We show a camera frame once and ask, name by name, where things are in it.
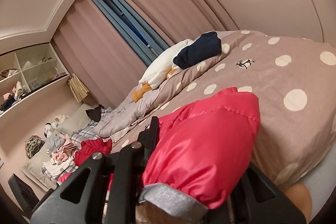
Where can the black small garment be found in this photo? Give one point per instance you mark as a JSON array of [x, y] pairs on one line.
[[95, 114]]

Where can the dark navy folded garment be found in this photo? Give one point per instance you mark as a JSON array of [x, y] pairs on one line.
[[206, 46]]

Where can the folded red puffer jacket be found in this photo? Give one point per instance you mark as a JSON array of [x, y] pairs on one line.
[[89, 147]]

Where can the polka dot bed cover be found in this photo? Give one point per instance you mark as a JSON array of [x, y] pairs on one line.
[[294, 80]]

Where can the pile of pink clothes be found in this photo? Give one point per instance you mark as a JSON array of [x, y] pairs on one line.
[[61, 150]]

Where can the pink hooded puffer jacket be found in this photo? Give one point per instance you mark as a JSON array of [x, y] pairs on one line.
[[203, 150]]

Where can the floral patterned cushion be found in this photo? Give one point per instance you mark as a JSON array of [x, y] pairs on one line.
[[33, 145]]

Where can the blue grey inner curtain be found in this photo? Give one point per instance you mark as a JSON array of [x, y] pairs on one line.
[[136, 31]]

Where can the pink curtain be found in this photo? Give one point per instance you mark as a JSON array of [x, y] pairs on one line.
[[108, 44]]

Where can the grey lilac quilt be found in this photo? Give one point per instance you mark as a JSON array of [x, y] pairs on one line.
[[126, 112]]

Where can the white goose plush toy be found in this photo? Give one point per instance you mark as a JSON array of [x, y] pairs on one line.
[[157, 71]]

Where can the white plush toys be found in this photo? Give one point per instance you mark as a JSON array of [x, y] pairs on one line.
[[51, 127]]

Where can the plaid pillow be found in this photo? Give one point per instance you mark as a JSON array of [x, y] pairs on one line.
[[77, 137]]

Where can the beige pillow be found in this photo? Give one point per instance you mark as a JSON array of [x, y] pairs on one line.
[[77, 121]]

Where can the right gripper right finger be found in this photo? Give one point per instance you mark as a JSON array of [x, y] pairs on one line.
[[255, 199]]

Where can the white wall shelf unit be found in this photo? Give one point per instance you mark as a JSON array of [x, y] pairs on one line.
[[27, 74]]

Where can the person's hand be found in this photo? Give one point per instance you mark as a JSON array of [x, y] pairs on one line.
[[300, 196]]

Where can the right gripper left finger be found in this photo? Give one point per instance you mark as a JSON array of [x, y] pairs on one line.
[[104, 189]]

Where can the black bag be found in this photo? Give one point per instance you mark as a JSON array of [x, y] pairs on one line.
[[24, 195]]

